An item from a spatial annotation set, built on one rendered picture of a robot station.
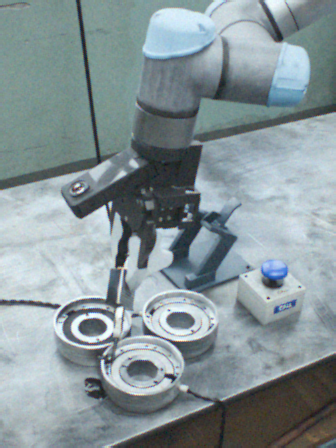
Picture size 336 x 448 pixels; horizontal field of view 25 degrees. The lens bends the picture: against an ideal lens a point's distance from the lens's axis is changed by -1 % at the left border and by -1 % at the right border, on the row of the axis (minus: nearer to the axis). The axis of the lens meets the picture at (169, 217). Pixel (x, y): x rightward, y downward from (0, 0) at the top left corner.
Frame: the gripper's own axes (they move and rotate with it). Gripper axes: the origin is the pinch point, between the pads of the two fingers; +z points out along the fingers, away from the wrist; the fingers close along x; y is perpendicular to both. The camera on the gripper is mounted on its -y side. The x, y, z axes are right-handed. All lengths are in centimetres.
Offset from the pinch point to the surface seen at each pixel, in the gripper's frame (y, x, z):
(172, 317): 7.6, -2.6, 6.9
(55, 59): 56, 157, 31
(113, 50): 78, 157, 28
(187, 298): 10.7, -1.0, 5.4
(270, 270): 20.8, -5.2, -0.4
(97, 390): -6.6, -9.3, 10.4
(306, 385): 39.6, -3.1, 29.7
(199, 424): 18.2, -2.2, 32.6
